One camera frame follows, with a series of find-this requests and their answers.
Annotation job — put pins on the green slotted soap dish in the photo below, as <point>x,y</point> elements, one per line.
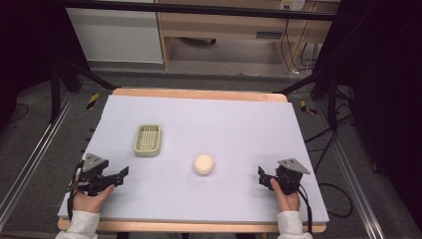
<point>148,140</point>

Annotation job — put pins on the black curtain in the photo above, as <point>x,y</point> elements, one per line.
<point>381,83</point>

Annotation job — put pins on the round cream soap bar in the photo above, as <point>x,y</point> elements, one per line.
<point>203,164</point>

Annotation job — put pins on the person's right hand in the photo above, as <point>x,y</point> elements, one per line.
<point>288,200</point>

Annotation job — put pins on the pale lavender foam mat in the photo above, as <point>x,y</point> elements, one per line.
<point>215,132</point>

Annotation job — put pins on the white cabinet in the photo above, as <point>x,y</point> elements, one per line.
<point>116,33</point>

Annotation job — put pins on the black metal frame bar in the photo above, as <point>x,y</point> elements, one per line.
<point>199,9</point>

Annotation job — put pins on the light wooden desk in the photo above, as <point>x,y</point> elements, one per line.
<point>215,25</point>

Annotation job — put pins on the person's left hand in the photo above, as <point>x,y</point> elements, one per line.
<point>88,201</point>

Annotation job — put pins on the yellow black striped tape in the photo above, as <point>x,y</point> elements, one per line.
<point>93,101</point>
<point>308,108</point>

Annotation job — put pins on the black metal stand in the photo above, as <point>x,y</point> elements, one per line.
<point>55,93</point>
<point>331,99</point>

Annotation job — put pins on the aluminium floor rail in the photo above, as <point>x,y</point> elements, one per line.
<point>355,186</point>
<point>30,156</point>

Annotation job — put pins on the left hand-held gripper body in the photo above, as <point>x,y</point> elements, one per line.
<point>94,166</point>

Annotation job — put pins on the wooden table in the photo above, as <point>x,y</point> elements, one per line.
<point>199,94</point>

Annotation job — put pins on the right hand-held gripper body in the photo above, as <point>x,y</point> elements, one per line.
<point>289,177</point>

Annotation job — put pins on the white power strip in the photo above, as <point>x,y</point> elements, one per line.
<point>292,4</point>

